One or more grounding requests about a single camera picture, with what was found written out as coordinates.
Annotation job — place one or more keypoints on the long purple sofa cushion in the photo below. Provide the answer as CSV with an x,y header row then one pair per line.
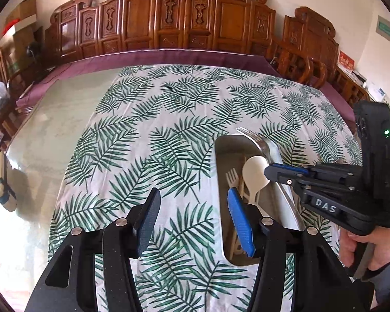
x,y
84,68

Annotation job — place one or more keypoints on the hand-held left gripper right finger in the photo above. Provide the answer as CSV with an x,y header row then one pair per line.
x,y
240,224

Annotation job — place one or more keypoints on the beige plastic spoon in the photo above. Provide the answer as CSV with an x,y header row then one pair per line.
x,y
255,172

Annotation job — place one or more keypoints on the green wall sign panel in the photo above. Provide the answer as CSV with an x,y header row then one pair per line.
x,y
389,30

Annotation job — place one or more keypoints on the brown cardboard box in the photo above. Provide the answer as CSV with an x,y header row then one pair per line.
x,y
22,9

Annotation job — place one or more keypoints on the beige plastic fork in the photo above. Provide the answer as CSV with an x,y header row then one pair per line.
x,y
233,177

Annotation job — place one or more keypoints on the rectangular metal container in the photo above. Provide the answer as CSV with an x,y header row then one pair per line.
x,y
223,156

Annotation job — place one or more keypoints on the carved wooden sofa bench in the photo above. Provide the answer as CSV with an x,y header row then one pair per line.
x,y
139,13

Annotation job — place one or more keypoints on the black standing fan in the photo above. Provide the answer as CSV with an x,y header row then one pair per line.
x,y
33,49

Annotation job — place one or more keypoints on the person's right hand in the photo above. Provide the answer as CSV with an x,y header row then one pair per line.
x,y
377,250

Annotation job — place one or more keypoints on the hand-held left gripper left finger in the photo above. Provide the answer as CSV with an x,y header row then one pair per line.
x,y
148,221

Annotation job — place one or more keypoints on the leaf-print tablecloth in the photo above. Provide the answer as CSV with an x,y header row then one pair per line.
x,y
149,136

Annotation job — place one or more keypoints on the metal fork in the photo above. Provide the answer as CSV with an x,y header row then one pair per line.
x,y
261,144

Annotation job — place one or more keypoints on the tissue box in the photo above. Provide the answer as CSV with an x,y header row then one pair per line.
x,y
359,78

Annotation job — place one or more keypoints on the beige box with blue band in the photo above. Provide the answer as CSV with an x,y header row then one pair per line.
x,y
5,182

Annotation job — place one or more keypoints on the carved wooden armchair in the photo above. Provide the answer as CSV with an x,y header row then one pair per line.
x,y
308,32

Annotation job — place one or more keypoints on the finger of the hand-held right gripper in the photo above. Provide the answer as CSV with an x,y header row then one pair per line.
x,y
292,179
284,168

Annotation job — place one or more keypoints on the white wall panel box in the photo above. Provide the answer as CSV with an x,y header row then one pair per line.
x,y
385,97

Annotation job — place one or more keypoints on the metal spoon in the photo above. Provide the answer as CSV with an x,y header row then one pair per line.
x,y
274,151

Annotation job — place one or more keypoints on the square purple armchair cushion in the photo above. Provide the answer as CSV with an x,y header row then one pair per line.
x,y
334,100

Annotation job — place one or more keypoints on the red desk calendar card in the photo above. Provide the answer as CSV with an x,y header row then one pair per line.
x,y
346,61

